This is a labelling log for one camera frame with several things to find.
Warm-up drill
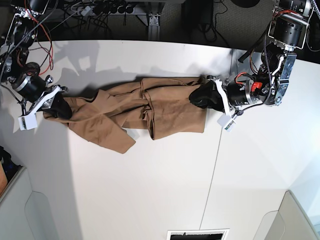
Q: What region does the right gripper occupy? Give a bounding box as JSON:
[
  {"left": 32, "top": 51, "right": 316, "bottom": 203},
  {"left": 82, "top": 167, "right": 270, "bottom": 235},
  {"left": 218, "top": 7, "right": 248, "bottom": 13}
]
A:
[{"left": 14, "top": 76, "right": 72, "bottom": 119}]

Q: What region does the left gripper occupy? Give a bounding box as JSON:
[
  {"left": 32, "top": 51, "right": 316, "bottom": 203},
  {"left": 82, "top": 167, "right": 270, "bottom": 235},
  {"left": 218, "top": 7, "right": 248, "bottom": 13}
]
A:
[{"left": 188, "top": 74, "right": 255, "bottom": 113}]

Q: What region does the brown t-shirt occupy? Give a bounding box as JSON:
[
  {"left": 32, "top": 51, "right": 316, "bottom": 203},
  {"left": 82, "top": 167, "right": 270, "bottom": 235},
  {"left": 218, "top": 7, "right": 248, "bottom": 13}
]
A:
[{"left": 43, "top": 77, "right": 207, "bottom": 154}]

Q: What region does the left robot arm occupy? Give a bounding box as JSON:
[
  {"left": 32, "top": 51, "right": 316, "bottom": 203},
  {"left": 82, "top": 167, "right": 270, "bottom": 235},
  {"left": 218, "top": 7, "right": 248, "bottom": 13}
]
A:
[{"left": 189, "top": 0, "right": 320, "bottom": 118}]

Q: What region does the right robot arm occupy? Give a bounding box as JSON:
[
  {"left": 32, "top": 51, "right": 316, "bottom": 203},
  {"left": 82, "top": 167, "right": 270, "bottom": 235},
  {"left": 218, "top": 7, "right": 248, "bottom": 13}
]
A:
[{"left": 0, "top": 0, "right": 72, "bottom": 120}]

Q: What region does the aluminium table leg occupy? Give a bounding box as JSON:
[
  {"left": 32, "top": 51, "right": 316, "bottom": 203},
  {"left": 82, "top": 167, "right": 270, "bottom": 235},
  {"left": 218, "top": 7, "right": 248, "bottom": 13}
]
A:
[{"left": 148, "top": 14, "right": 160, "bottom": 41}]

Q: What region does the black power adapter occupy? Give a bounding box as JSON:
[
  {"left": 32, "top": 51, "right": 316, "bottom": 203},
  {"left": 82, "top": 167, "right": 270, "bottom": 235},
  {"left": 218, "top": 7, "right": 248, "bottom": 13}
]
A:
[{"left": 198, "top": 0, "right": 214, "bottom": 33}]

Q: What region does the grey bin left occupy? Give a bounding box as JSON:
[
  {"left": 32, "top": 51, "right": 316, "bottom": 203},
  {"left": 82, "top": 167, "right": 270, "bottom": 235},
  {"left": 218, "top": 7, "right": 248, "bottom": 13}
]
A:
[{"left": 0, "top": 167, "right": 60, "bottom": 240}]

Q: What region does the grey bin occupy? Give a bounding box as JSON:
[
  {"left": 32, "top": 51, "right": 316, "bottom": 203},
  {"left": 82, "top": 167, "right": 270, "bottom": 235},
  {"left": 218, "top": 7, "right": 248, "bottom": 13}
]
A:
[
  {"left": 253, "top": 190, "right": 320, "bottom": 240},
  {"left": 0, "top": 167, "right": 60, "bottom": 240}
]

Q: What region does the white framed floor vent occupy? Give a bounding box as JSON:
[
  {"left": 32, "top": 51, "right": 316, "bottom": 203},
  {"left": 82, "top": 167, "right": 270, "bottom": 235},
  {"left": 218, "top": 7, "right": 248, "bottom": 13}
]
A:
[{"left": 166, "top": 228, "right": 230, "bottom": 240}]

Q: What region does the grey bin right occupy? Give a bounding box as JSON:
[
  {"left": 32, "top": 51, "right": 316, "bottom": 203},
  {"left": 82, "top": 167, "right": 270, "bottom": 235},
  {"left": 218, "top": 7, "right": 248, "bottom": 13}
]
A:
[{"left": 253, "top": 190, "right": 320, "bottom": 240}]

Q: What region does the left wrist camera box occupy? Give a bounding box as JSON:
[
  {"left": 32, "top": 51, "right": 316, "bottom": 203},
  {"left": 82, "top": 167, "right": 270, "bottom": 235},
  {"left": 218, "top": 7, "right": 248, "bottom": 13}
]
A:
[{"left": 217, "top": 113, "right": 237, "bottom": 132}]

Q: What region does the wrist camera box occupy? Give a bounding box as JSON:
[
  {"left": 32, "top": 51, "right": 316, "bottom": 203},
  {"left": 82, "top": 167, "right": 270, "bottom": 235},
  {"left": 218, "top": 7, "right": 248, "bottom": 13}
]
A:
[
  {"left": 18, "top": 113, "right": 38, "bottom": 131},
  {"left": 217, "top": 113, "right": 237, "bottom": 132}
]

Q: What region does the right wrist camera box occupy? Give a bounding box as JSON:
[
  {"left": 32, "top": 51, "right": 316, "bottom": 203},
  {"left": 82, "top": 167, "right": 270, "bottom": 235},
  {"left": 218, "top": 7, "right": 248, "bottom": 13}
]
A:
[{"left": 18, "top": 113, "right": 38, "bottom": 131}]

